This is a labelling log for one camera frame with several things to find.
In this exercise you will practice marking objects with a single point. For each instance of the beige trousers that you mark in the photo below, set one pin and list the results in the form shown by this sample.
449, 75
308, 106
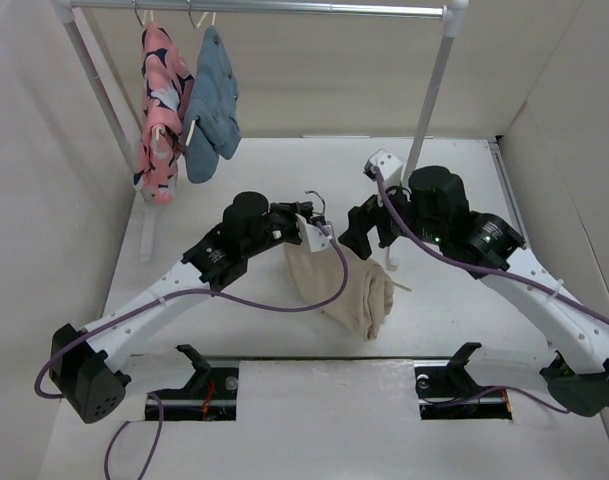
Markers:
365, 291

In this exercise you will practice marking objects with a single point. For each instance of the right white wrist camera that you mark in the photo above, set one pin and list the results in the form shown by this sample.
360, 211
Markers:
390, 167

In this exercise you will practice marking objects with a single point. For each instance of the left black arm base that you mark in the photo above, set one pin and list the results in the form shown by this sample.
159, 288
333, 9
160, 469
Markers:
219, 385

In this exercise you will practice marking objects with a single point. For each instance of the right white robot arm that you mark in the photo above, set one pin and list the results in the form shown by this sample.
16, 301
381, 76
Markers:
578, 376

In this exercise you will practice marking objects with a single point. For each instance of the wooden hanger under denim shorts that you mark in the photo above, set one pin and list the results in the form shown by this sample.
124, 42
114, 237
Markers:
201, 22

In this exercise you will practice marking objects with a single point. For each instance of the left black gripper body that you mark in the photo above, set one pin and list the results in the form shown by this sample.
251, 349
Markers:
281, 225

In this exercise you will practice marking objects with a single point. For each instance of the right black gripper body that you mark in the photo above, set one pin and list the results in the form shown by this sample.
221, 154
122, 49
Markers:
433, 226

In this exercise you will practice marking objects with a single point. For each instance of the metal clothes rack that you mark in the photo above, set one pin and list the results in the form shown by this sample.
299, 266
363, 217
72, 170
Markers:
450, 15

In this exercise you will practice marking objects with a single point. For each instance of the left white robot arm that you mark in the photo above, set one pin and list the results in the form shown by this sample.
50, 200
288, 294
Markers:
97, 367

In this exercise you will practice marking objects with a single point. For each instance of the wooden hanger under pink shorts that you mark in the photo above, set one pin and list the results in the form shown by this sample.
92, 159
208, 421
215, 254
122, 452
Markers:
144, 17

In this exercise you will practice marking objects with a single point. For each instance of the blue denim shorts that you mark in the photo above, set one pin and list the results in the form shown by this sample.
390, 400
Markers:
211, 128

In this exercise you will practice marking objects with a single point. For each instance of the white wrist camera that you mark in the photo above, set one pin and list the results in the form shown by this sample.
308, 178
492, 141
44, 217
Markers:
390, 167
315, 233

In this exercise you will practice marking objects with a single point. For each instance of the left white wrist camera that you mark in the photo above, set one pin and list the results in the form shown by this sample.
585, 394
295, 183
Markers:
315, 233

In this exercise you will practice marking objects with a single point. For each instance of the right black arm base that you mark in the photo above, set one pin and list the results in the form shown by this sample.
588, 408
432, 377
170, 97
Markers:
446, 391

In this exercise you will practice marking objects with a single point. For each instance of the pink floral shorts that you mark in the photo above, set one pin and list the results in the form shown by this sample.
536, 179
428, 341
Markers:
167, 85

